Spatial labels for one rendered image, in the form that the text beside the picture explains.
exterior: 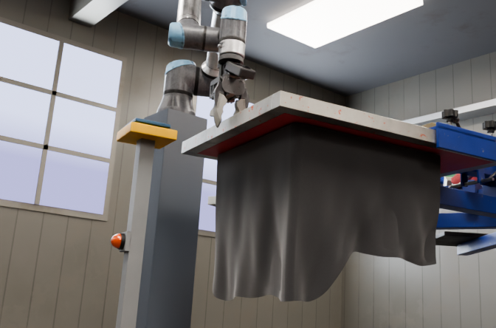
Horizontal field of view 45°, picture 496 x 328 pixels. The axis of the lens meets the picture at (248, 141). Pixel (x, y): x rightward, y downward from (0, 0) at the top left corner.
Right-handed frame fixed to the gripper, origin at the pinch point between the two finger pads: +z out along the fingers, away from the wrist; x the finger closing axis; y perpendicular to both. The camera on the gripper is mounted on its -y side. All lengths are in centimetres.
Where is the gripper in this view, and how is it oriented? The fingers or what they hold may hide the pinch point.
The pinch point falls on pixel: (229, 124)
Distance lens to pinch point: 164.5
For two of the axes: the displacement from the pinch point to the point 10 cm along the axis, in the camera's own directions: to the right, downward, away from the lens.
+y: -4.8, 2.0, 8.5
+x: -8.8, -1.8, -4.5
